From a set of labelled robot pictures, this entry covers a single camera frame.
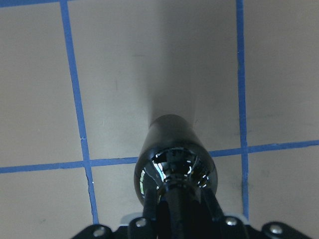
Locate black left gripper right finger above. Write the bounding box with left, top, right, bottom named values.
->
left=201, top=188, right=249, bottom=239

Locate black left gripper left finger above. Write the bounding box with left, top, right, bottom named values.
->
left=128, top=189, right=161, bottom=239

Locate dark wine bottle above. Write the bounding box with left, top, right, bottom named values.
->
left=134, top=115, right=218, bottom=223

